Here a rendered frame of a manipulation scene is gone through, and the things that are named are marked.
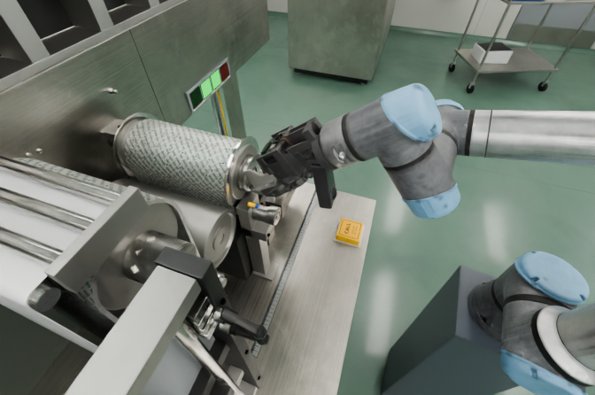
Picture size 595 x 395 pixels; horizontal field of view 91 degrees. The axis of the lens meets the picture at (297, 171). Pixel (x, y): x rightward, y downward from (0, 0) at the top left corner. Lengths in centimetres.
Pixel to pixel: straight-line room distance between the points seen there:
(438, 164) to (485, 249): 186
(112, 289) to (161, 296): 15
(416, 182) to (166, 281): 32
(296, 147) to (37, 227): 32
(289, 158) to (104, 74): 46
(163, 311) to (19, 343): 61
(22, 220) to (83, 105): 38
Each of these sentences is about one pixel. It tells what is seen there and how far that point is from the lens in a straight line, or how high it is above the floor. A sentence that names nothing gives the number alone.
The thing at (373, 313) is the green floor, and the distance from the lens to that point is 182.
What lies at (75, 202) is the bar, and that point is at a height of 144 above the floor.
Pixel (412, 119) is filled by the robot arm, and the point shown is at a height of 148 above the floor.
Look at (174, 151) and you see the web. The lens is 62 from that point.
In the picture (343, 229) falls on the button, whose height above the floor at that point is 92.
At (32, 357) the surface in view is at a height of 97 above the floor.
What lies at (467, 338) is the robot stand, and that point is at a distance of 91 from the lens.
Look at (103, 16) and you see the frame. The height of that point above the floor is 148.
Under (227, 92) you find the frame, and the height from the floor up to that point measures 90.
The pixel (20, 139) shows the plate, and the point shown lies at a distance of 69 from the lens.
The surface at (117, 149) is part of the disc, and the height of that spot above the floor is 129.
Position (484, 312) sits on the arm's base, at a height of 94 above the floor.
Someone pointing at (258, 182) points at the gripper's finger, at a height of 128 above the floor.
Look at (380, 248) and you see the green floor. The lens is 201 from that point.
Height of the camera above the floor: 168
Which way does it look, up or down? 46 degrees down
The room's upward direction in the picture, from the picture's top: straight up
